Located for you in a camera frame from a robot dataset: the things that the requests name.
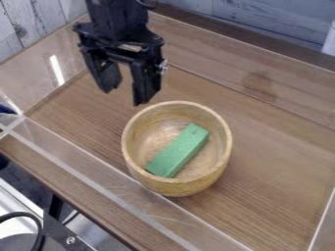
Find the clear acrylic tray enclosure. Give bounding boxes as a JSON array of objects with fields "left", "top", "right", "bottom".
[{"left": 0, "top": 6, "right": 335, "bottom": 251}]

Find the black metal bracket with screw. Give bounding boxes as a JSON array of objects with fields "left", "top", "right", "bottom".
[{"left": 38, "top": 214, "right": 97, "bottom": 251}]

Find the green rectangular block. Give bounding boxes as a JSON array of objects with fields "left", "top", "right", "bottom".
[{"left": 145, "top": 124, "right": 209, "bottom": 178}]

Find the brown wooden bowl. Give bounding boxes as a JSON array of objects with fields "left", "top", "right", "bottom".
[{"left": 120, "top": 101, "right": 233, "bottom": 197}]

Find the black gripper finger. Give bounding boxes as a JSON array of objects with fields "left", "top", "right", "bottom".
[
  {"left": 129, "top": 61, "right": 163, "bottom": 106},
  {"left": 81, "top": 50, "right": 123, "bottom": 93}
]

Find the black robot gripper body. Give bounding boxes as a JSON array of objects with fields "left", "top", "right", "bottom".
[{"left": 70, "top": 0, "right": 169, "bottom": 77}]

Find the black cable lower left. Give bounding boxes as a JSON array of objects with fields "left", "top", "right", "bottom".
[{"left": 0, "top": 211, "right": 45, "bottom": 251}]

